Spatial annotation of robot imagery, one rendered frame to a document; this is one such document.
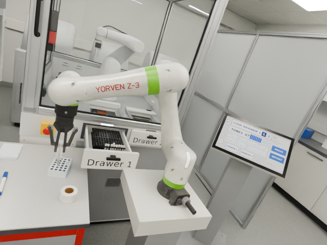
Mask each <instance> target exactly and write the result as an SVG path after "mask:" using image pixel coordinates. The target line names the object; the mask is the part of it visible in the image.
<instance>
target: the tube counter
mask: <svg viewBox="0 0 327 245"><path fill-rule="evenodd" d="M244 137H246V138H248V139H251V140H253V141H256V142H258V143H261V144H263V145H266V146H268V147H269V146H270V143H271V142H270V141H268V140H265V139H263V138H260V137H258V136H255V135H253V134H250V133H248V132H245V134H244Z"/></svg>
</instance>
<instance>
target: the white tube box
mask: <svg viewBox="0 0 327 245"><path fill-rule="evenodd" d="M66 161H68V162H69V164H68V165H66ZM71 164H72V158H67V157H62V158H61V159H60V160H59V165H57V159H55V158H54V160H53V162H52V163H51V165H50V167H49V169H48V172H47V176H52V177H59V178H66V176H67V173H68V171H69V169H70V166H71Z"/></svg>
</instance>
